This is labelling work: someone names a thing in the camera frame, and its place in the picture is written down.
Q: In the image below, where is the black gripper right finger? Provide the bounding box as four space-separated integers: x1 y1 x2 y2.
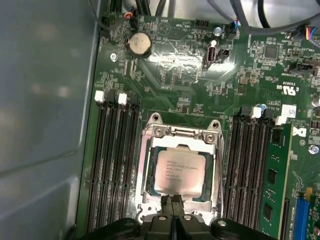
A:
174 194 271 240

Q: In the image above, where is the silver coin battery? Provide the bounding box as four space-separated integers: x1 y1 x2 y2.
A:
124 32 153 59

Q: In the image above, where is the black power cable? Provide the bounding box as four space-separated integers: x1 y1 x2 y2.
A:
108 0 120 13
156 0 169 18
134 0 152 16

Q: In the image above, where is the socket locking lever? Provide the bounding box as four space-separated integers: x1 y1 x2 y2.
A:
215 136 227 217

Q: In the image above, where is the black square chip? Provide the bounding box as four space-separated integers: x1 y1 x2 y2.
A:
264 45 279 60

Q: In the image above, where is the silver CPU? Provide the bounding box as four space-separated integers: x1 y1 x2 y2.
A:
149 145 210 198

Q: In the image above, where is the thin grey fan cable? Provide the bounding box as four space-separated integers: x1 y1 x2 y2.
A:
87 0 131 32

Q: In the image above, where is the black open PC case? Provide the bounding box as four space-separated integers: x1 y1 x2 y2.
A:
0 0 320 240

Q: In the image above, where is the blue expansion slot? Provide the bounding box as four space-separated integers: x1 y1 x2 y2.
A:
291 197 311 240

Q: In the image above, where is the thick dark grey cable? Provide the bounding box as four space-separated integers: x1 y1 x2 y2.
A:
229 0 320 35

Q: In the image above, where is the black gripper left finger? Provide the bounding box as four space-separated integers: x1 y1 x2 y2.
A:
83 194 175 240

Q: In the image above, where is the green RAM stick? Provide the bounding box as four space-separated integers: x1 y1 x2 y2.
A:
258 123 293 240

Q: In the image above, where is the green motherboard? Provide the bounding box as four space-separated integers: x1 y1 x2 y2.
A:
74 12 320 240

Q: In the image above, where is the white barcode sticker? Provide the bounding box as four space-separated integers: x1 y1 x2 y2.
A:
281 104 298 118

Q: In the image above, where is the internal USB port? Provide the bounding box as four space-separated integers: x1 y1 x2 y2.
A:
206 46 218 67

